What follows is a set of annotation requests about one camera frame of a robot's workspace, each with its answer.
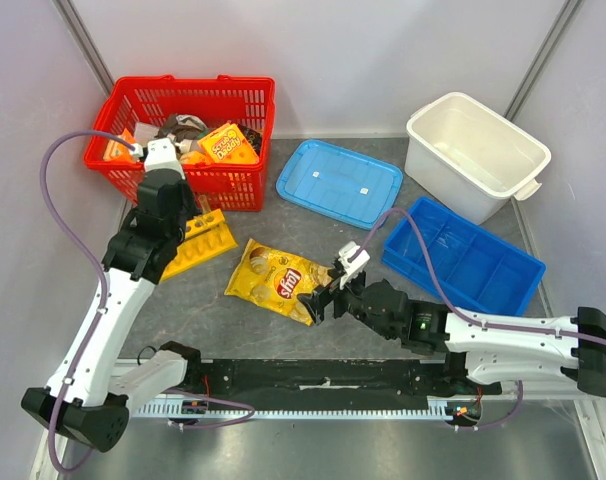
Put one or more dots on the light blue plastic lid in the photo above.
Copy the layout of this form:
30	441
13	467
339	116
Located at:
339	183

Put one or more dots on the clear glass test tube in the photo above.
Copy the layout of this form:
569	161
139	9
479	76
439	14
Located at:
204	204

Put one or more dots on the red plastic shopping basket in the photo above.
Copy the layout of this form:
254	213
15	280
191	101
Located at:
248	101

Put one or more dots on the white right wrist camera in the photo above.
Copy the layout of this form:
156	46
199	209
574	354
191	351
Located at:
352	259

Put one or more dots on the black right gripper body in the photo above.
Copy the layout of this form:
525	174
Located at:
337	298

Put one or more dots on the orange Scrub Daddy box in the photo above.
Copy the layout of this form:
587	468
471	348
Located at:
228	145

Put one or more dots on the yellow Lays chips bag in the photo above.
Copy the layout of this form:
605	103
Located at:
272	279

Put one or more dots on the white slotted cable duct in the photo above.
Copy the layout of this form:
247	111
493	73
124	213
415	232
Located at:
176	408

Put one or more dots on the blue divided plastic bin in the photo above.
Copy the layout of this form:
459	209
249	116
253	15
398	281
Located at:
477	270

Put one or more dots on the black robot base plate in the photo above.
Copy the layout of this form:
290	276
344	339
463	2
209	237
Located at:
325	384

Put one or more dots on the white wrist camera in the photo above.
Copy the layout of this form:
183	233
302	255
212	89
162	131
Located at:
160	154
352	259

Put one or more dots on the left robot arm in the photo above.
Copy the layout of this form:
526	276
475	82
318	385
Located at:
81	401

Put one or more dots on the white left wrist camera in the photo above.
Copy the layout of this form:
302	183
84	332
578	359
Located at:
160	154

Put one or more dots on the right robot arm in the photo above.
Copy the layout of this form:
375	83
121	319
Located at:
481	349

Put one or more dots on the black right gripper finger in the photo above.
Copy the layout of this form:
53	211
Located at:
333	265
314	305

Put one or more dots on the white plastic tub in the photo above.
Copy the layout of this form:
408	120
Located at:
470	158

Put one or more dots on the yellow test tube rack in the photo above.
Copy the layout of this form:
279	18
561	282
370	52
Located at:
208	236

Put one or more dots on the orange carton in basket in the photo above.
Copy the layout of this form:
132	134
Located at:
117	152

